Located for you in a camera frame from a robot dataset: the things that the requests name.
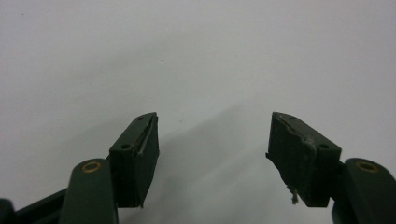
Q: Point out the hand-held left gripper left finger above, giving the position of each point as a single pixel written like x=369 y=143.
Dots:
x=134 y=161

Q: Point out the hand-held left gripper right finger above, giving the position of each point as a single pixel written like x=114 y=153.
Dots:
x=299 y=161

